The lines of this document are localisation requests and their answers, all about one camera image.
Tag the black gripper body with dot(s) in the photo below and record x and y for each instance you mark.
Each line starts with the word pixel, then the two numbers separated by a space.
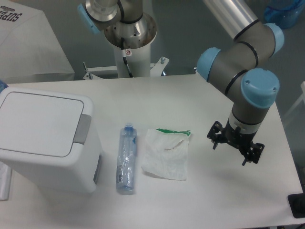
pixel 240 135

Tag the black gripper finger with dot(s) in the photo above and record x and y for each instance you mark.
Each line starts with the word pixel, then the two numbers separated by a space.
pixel 216 134
pixel 252 152

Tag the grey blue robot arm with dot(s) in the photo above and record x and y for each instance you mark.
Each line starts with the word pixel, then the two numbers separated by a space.
pixel 234 72

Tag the white push-lid trash can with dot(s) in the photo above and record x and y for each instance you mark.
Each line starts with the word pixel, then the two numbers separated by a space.
pixel 50 138

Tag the white green plastic bag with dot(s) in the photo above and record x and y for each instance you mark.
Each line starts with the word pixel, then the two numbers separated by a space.
pixel 166 153

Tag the black clamp at table edge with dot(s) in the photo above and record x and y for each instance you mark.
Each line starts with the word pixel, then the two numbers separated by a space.
pixel 297 205

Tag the clear plastic water bottle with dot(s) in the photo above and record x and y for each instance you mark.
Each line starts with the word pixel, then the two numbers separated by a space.
pixel 127 153

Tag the blue water jug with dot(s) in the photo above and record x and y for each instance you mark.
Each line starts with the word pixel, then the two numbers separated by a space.
pixel 284 13

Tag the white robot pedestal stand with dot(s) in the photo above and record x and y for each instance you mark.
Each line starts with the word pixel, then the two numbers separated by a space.
pixel 131 43

